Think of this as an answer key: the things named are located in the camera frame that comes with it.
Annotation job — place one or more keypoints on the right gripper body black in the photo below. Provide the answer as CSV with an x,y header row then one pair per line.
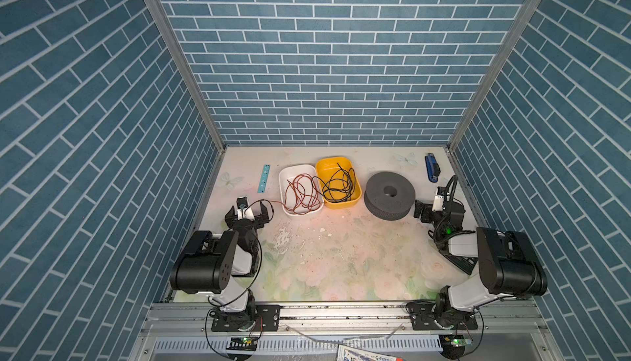
x,y
426,210

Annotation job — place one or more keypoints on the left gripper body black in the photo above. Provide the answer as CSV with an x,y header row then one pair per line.
x,y
232,215

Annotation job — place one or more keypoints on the grey cable spool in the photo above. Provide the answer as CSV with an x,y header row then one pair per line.
x,y
389,196

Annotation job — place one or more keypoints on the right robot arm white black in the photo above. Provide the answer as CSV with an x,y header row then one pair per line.
x,y
500,266

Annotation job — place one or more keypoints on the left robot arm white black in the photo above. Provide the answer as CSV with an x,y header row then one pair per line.
x,y
211,265

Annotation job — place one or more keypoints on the blue stapler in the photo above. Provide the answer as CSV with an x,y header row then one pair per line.
x,y
433,168

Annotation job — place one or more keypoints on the white plastic tray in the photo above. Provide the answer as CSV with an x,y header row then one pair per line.
x,y
300,191

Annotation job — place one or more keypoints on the yellow plastic tray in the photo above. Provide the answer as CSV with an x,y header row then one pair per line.
x,y
338,182

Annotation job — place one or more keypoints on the left green circuit board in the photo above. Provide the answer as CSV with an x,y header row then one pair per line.
x,y
242,343

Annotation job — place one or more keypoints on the green circuit board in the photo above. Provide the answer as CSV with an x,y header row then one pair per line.
x,y
242,343
453,347

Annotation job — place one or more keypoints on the right green circuit board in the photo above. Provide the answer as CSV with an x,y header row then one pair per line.
x,y
453,347

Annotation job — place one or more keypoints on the printed paper sheet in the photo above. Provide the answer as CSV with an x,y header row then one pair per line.
x,y
346,353

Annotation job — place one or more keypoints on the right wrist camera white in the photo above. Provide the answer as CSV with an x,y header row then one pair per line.
x,y
439,199

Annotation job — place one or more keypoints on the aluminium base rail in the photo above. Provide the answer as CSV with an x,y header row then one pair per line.
x,y
508,330

